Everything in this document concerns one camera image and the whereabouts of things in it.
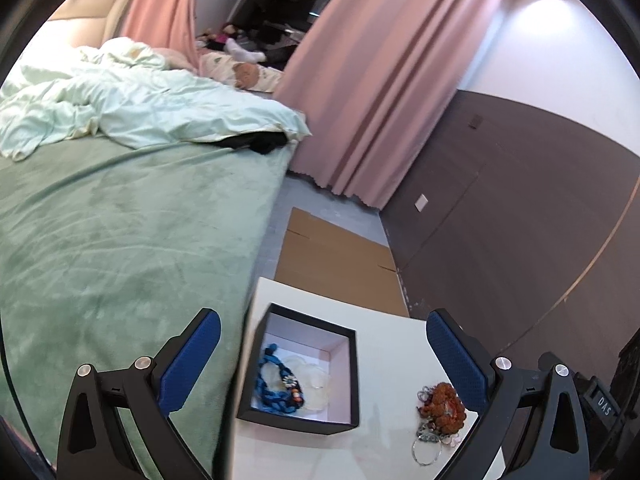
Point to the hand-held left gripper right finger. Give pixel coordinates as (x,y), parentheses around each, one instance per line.
(457,360)

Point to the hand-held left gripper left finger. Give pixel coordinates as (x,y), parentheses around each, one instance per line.
(189,362)

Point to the black jewelry box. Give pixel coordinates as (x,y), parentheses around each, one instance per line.
(345,380)

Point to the green bed blanket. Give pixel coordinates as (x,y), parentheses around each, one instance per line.
(120,260)

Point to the translucent white bangles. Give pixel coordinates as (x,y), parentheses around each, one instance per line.
(315,377)

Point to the flat brown cardboard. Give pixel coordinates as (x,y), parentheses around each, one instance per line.
(335,265)

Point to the black cloth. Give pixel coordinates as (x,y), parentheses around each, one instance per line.
(260,142)

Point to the pale white duvet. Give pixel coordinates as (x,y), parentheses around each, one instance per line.
(125,95)

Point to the patterned cream pillow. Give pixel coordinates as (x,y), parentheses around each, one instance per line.
(245,74)

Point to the wide pink curtain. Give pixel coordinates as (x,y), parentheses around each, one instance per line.
(370,75)

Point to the doll with white legs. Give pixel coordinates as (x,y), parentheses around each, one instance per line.
(240,49)

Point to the cream padded headboard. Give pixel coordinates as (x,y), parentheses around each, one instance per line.
(95,17)

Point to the narrow pink curtain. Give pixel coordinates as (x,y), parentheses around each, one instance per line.
(165,5)

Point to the white wall socket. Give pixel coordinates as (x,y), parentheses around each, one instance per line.
(421,203)

